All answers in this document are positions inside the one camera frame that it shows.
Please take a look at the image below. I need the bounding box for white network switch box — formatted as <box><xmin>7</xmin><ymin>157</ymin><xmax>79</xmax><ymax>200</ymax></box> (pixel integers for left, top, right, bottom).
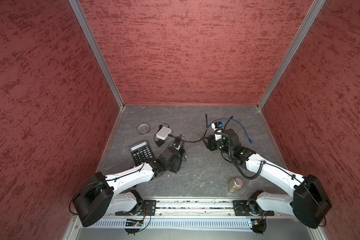
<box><xmin>156</xmin><ymin>127</ymin><xmax>172</xmax><ymax>141</ymax></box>

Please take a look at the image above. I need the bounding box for white slotted cable duct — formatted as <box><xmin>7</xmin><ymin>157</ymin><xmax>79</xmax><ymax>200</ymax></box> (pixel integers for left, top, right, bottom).
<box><xmin>89</xmin><ymin>218</ymin><xmax>253</xmax><ymax>231</ymax></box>

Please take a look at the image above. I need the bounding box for black power adapter with cable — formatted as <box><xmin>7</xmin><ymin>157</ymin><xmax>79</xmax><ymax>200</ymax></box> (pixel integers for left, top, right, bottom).
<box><xmin>153</xmin><ymin>123</ymin><xmax>207</xmax><ymax>147</ymax></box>

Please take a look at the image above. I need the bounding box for black desk calculator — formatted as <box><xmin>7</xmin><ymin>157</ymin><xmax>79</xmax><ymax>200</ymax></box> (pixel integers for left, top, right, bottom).
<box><xmin>130</xmin><ymin>141</ymin><xmax>154</xmax><ymax>166</ymax></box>

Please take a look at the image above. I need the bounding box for amber glass jar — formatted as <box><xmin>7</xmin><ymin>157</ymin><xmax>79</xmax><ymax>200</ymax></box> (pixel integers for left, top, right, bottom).
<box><xmin>228</xmin><ymin>178</ymin><xmax>243</xmax><ymax>193</ymax></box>

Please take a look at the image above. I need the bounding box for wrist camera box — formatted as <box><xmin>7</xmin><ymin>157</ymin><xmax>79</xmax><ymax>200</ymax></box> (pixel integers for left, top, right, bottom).
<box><xmin>211</xmin><ymin>121</ymin><xmax>224</xmax><ymax>141</ymax></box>
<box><xmin>172</xmin><ymin>139</ymin><xmax>184</xmax><ymax>151</ymax></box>

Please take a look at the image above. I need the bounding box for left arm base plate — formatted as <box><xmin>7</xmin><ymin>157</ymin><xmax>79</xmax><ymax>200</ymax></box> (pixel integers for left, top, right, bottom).
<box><xmin>115</xmin><ymin>200</ymin><xmax>157</xmax><ymax>217</ymax></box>

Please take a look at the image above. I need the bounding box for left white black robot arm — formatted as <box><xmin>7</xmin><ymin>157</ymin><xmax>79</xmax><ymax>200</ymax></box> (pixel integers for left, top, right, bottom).
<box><xmin>70</xmin><ymin>146</ymin><xmax>186</xmax><ymax>227</ymax></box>

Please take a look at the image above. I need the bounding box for black cable with plug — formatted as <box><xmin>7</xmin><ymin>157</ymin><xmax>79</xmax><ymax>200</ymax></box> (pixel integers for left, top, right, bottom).
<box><xmin>204</xmin><ymin>113</ymin><xmax>234</xmax><ymax>136</ymax></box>

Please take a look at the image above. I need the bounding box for brown tape roll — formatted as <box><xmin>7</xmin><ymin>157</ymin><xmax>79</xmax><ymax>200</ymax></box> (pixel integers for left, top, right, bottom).
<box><xmin>137</xmin><ymin>123</ymin><xmax>151</xmax><ymax>135</ymax></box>

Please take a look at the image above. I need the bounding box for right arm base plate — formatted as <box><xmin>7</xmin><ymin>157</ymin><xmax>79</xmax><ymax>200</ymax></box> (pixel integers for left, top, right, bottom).
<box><xmin>233</xmin><ymin>200</ymin><xmax>275</xmax><ymax>217</ymax></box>

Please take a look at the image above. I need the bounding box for right metal frame post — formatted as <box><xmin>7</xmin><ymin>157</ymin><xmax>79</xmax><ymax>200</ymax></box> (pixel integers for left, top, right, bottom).
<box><xmin>257</xmin><ymin>0</ymin><xmax>326</xmax><ymax>111</ymax></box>

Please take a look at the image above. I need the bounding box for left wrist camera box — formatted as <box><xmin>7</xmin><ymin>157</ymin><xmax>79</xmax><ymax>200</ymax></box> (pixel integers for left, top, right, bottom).
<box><xmin>172</xmin><ymin>139</ymin><xmax>184</xmax><ymax>151</ymax></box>

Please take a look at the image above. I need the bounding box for left metal frame post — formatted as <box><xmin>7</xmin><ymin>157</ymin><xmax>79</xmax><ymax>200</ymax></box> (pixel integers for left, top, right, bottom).
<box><xmin>69</xmin><ymin>0</ymin><xmax>125</xmax><ymax>111</ymax></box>

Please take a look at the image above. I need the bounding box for metal frame post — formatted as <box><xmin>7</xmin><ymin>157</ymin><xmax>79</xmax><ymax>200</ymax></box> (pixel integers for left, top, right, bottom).
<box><xmin>257</xmin><ymin>0</ymin><xmax>326</xmax><ymax>111</ymax></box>
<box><xmin>69</xmin><ymin>0</ymin><xmax>125</xmax><ymax>111</ymax></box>

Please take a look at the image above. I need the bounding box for blue ethernet cable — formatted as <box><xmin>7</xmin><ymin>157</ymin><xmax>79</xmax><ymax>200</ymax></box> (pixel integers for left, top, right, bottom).
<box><xmin>205</xmin><ymin>117</ymin><xmax>255</xmax><ymax>146</ymax></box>

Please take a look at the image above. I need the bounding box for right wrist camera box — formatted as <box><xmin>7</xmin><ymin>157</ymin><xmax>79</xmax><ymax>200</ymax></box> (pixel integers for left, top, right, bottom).
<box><xmin>211</xmin><ymin>121</ymin><xmax>224</xmax><ymax>141</ymax></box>

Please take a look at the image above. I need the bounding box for aluminium front rail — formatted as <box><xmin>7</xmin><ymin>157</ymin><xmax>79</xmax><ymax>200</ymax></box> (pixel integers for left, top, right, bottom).
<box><xmin>73</xmin><ymin>196</ymin><xmax>316</xmax><ymax>219</ymax></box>

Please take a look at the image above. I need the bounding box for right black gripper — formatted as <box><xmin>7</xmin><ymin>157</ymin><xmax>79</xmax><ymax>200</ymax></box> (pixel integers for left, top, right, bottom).
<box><xmin>201</xmin><ymin>135</ymin><xmax>233</xmax><ymax>156</ymax></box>

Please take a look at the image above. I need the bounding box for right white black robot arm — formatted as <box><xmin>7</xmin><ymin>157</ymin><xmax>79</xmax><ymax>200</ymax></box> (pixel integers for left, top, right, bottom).
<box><xmin>202</xmin><ymin>128</ymin><xmax>332</xmax><ymax>229</ymax></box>

